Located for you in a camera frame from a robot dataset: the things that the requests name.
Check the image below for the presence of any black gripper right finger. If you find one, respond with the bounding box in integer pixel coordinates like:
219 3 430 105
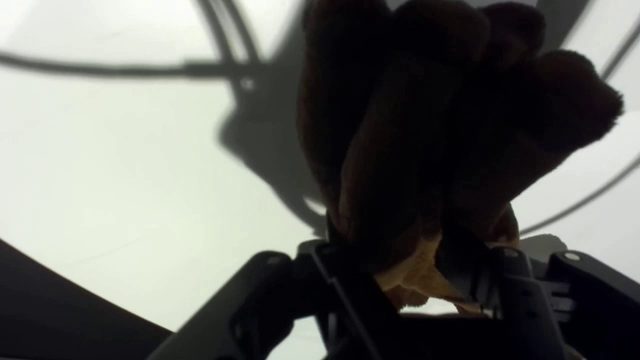
436 228 640 360

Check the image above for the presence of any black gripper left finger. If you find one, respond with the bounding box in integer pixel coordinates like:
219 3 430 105
148 226 402 360

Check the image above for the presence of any brown plush toy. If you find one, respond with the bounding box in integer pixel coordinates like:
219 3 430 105
295 0 626 316

